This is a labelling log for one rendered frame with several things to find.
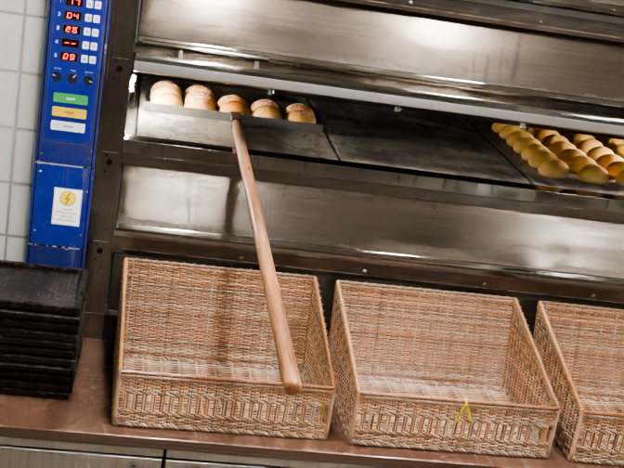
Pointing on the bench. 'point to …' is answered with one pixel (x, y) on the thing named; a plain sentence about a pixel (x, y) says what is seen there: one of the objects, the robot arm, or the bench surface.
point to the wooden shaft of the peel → (291, 381)
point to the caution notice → (67, 206)
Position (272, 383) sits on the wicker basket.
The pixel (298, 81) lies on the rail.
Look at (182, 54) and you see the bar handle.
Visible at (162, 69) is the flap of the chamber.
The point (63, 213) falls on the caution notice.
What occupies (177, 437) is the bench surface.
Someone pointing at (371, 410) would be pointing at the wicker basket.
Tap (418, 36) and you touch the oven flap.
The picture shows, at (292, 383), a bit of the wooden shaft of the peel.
